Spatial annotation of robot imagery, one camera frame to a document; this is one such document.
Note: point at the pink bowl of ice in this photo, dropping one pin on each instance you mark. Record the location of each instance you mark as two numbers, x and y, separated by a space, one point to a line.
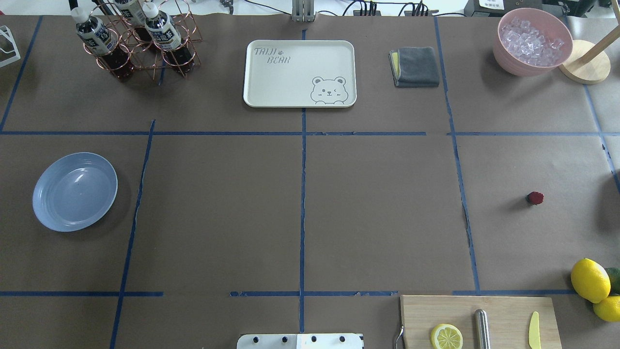
530 42

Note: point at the white wire frame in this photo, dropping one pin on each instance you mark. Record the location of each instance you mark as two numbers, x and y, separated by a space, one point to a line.
9 53

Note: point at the lemon half slice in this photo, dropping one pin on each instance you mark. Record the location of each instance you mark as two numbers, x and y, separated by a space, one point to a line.
446 336

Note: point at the copper wire bottle rack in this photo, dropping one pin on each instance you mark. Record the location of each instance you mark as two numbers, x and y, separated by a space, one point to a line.
147 56

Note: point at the yellow plastic knife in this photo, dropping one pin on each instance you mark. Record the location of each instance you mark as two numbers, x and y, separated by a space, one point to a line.
534 335

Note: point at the wooden round stand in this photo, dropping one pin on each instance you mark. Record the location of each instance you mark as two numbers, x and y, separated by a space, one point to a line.
588 63

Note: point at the red strawberry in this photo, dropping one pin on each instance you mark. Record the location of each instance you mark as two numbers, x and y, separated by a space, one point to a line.
535 198

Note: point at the cream bear tray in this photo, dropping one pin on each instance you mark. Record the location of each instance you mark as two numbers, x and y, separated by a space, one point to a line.
300 74

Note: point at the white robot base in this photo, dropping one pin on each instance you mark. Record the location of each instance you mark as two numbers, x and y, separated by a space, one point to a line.
301 341

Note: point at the whole yellow lemon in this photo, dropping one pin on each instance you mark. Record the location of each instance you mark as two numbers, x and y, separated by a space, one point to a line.
608 309
590 280

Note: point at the blue round plate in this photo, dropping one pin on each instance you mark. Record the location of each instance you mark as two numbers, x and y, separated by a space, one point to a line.
75 192

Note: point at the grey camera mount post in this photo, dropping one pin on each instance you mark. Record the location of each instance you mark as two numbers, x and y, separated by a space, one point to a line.
303 11

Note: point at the steel muddler black tip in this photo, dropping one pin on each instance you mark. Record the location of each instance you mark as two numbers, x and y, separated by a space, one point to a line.
482 328

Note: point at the tea bottle white cap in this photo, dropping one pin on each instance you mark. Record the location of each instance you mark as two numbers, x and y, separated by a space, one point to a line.
162 29
132 11
102 43

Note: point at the grey folded cloth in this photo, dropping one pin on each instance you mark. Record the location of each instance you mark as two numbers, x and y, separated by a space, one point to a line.
414 67

